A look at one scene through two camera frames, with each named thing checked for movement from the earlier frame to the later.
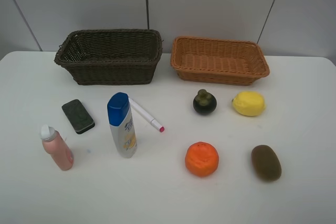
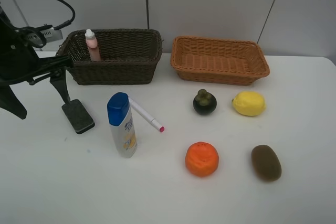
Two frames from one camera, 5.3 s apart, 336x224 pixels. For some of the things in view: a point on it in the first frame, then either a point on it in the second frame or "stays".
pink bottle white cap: [54, 144] -> [92, 43]
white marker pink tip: [146, 116] stays
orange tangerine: [201, 159] stays
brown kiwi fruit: [266, 164] stays
